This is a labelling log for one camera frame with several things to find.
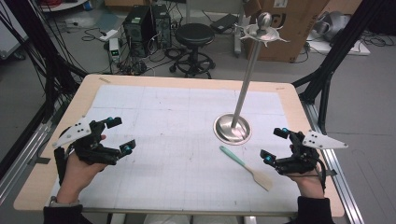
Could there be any grey bundled cover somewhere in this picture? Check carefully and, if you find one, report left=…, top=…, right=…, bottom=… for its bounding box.
left=312, top=10, right=352, bottom=42

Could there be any large cardboard box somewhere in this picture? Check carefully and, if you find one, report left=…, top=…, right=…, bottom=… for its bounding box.
left=242, top=0, right=331, bottom=63

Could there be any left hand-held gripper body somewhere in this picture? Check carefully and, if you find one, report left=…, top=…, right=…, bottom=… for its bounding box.
left=51, top=116, right=123, bottom=166

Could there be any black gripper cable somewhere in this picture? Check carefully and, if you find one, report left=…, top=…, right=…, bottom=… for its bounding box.
left=313, top=155, right=329, bottom=192

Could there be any black round stool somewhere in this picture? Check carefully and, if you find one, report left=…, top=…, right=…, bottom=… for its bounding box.
left=168, top=22, right=217, bottom=79

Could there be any black metal frame post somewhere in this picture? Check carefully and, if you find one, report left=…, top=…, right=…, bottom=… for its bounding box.
left=3, top=0, right=89, bottom=125
left=291, top=0, right=388, bottom=135

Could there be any person's right hand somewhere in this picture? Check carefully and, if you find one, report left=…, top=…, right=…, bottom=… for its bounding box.
left=288, top=144, right=327, bottom=200

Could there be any black hand strap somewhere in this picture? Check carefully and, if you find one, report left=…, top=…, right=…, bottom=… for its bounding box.
left=53, top=147, right=69, bottom=187

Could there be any white device with green light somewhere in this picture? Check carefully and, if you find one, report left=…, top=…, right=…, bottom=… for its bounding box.
left=108, top=37, right=122, bottom=63

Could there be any white power strip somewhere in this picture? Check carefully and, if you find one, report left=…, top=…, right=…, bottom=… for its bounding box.
left=98, top=28, right=120, bottom=43

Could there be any teal handled wooden spatula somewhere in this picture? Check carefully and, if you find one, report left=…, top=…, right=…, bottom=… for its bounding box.
left=219, top=145, right=274, bottom=192

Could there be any white flat board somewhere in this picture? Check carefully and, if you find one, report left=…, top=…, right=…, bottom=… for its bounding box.
left=305, top=32, right=372, bottom=57

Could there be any black flat case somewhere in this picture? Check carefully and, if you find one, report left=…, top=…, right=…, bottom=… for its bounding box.
left=210, top=13, right=240, bottom=35

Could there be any steel utensil stand with hooks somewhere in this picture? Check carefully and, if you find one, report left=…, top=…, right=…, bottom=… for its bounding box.
left=212, top=11, right=290, bottom=147

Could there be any white grid mat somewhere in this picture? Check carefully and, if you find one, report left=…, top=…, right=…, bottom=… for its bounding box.
left=49, top=84, right=303, bottom=215

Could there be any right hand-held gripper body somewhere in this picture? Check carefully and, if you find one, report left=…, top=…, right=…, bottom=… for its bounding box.
left=275, top=129, right=349, bottom=175

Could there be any black computer tower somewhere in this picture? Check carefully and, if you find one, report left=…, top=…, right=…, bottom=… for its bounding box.
left=151, top=3, right=173, bottom=49
left=122, top=5, right=154, bottom=59

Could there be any person's left hand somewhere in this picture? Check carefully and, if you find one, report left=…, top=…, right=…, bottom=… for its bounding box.
left=55, top=133, right=108, bottom=204

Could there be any aluminium rail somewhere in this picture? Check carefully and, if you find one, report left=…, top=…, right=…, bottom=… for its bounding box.
left=0, top=102, right=69, bottom=204
left=300, top=101, right=366, bottom=224

